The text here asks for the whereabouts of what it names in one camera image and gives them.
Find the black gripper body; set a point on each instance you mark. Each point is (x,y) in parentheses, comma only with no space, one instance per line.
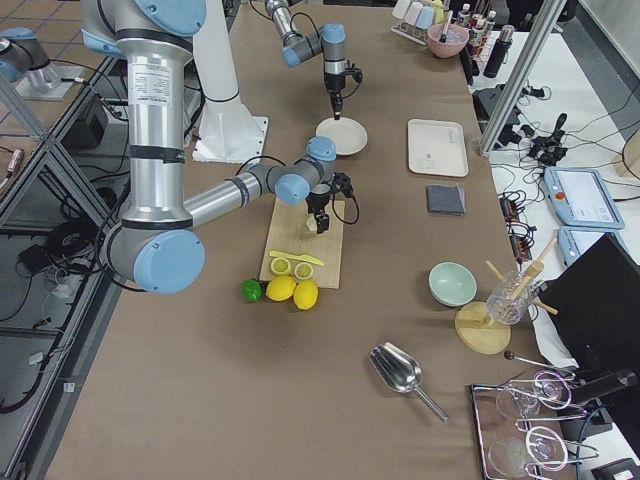
(316,203)
(333,84)

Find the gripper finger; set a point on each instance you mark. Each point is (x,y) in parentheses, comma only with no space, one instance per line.
(322,223)
(337,105)

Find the white steamed bun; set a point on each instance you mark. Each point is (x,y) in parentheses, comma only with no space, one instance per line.
(311,223)

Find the beige round plate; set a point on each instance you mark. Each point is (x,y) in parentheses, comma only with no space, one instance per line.
(348,136)

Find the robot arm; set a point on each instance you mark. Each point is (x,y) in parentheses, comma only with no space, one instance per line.
(155,244)
(328,40)

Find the cream rabbit tray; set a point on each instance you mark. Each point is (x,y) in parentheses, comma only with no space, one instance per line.
(437,148)

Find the black tray with glasses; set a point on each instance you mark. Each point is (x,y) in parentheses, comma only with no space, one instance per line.
(545,425)

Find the wooden cutting board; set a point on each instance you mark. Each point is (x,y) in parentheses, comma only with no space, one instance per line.
(288,233)

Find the lower lemon half slice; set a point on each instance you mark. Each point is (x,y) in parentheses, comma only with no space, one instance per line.
(303,271)

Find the lemon half slice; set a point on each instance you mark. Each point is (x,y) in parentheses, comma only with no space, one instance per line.
(303,271)
(281,266)

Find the yellow plastic knife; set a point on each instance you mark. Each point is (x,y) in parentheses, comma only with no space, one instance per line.
(302,257)

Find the upper lemon half slice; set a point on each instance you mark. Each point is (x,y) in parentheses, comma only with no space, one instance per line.
(281,266)

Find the yellow lemon far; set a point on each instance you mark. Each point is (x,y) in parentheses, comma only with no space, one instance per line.
(306,295)

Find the yellow lemon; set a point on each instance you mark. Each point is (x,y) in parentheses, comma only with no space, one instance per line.
(306,295)
(280,288)

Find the yellow lemon near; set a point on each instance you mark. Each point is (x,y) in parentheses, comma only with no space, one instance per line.
(280,288)

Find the green lime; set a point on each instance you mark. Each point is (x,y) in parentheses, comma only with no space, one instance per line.
(252,290)

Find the white cup rack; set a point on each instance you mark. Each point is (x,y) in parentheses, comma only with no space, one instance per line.
(414,18)

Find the grey folded cloth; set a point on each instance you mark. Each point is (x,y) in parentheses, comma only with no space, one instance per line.
(446,199)

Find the pink bowl with ice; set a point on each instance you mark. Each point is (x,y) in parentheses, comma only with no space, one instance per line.
(457,38)

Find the steel tongs black tip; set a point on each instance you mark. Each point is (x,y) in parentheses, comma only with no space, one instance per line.
(445,27)

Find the mint green bowl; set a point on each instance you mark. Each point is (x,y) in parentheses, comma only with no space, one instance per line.
(452,284)

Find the black thermos bottle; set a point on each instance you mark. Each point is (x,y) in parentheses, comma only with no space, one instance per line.
(499,51)

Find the steel scoop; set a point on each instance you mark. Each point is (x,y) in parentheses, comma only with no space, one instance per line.
(402,374)

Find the wooden cup stand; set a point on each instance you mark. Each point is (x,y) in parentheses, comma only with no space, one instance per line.
(484,335)

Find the glass cup on stand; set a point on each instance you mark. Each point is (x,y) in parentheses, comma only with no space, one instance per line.
(511,299)

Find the lower teach pendant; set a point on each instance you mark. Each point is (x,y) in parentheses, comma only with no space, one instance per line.
(574,241)

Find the teach pendant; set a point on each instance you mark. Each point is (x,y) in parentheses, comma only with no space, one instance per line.
(574,241)
(580,198)

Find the upper teach pendant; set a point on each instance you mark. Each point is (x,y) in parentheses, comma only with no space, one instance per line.
(580,198)

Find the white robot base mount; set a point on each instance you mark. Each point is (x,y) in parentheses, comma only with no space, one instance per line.
(227,131)

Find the aluminium frame post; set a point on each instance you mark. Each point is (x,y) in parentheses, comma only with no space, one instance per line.
(543,25)

